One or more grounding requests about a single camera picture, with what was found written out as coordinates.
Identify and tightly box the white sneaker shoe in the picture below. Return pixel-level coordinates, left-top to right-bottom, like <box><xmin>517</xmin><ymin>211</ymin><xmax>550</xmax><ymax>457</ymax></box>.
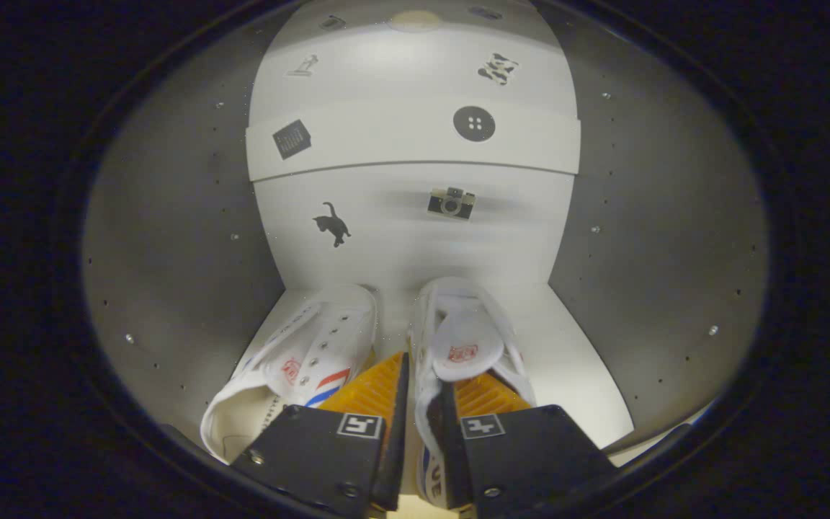
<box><xmin>409</xmin><ymin>278</ymin><xmax>537</xmax><ymax>502</ymax></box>
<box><xmin>200</xmin><ymin>283</ymin><xmax>378</xmax><ymax>463</ymax></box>

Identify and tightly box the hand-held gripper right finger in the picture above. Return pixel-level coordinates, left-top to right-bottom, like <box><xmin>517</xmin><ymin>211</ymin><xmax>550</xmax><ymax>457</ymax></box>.
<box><xmin>426</xmin><ymin>373</ymin><xmax>619</xmax><ymax>519</ymax></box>

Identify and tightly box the grey shoe cabinet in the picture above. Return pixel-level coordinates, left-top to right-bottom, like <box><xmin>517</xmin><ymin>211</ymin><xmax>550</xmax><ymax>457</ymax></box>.
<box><xmin>82</xmin><ymin>0</ymin><xmax>772</xmax><ymax>462</ymax></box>

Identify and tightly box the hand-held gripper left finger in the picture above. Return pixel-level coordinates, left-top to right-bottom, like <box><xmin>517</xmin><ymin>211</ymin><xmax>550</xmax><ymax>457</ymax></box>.
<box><xmin>230</xmin><ymin>351</ymin><xmax>411</xmax><ymax>519</ymax></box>

